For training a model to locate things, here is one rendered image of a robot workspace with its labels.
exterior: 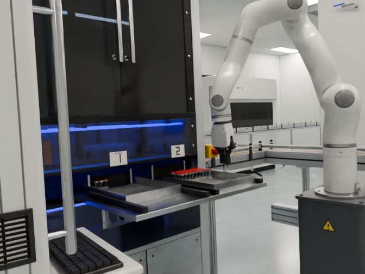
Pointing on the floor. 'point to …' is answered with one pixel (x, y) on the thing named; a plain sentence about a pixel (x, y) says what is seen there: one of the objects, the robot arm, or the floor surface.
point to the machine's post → (197, 162)
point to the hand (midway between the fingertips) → (225, 158)
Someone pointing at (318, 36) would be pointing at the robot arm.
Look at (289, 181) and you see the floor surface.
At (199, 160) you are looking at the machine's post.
